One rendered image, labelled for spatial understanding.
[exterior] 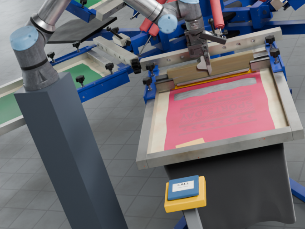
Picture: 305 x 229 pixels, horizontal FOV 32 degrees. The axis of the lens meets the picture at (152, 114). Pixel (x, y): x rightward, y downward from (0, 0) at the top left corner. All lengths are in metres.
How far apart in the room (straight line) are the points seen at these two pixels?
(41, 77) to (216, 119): 0.73
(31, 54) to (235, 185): 0.95
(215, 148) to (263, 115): 0.28
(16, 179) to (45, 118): 2.03
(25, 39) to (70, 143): 0.47
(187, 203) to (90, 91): 1.10
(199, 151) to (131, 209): 1.60
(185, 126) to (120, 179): 1.69
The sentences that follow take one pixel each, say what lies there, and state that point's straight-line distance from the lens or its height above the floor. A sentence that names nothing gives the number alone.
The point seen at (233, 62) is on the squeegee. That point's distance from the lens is 2.34.
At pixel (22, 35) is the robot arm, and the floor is 1.42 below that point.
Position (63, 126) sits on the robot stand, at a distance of 2.24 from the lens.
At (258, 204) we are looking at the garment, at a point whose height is 0.63.
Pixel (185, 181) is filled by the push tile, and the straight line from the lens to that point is 1.74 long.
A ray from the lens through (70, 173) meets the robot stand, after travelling 2.37.
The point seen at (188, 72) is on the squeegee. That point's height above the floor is 1.03.
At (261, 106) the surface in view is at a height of 0.95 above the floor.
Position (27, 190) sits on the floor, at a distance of 4.04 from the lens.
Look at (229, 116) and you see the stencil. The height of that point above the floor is 0.96.
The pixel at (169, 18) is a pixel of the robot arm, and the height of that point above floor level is 1.34.
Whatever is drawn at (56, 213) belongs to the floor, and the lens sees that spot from 3.65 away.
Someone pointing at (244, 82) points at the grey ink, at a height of 0.96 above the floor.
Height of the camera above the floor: 1.94
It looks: 26 degrees down
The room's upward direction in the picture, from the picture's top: 17 degrees counter-clockwise
